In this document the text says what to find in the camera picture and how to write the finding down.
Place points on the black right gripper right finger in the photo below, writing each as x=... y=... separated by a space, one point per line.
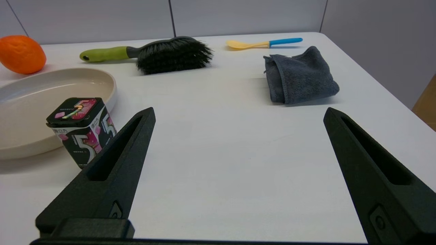
x=391 y=204

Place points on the black chewing gum box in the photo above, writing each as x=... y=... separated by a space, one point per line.
x=78 y=136

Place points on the folded dark grey cloth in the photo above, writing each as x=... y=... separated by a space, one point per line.
x=299 y=78

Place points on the beige round plate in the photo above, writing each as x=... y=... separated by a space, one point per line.
x=34 y=102

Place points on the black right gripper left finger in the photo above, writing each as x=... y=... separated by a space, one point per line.
x=109 y=177

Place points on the orange fruit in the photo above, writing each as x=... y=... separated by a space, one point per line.
x=20 y=54

